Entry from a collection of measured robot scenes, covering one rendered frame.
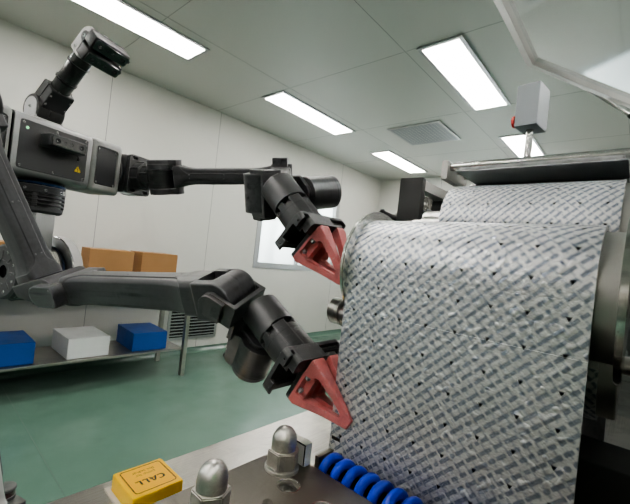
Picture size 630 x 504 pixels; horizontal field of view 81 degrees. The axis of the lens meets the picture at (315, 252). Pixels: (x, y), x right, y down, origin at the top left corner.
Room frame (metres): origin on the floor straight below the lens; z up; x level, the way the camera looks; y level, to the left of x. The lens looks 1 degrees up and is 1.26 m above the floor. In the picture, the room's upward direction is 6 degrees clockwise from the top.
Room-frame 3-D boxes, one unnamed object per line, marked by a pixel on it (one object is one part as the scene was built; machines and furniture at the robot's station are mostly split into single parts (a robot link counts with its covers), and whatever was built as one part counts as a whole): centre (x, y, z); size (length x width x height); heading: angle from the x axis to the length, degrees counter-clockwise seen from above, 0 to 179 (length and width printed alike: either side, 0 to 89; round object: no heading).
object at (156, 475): (0.52, 0.20, 0.91); 0.07 x 0.07 x 0.02; 48
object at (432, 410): (0.36, -0.13, 1.11); 0.23 x 0.01 x 0.18; 48
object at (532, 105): (0.88, -0.47, 1.66); 0.07 x 0.07 x 0.10; 42
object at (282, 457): (0.40, 0.01, 1.05); 0.04 x 0.04 x 0.04
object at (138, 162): (1.17, 0.56, 1.45); 0.09 x 0.08 x 0.12; 157
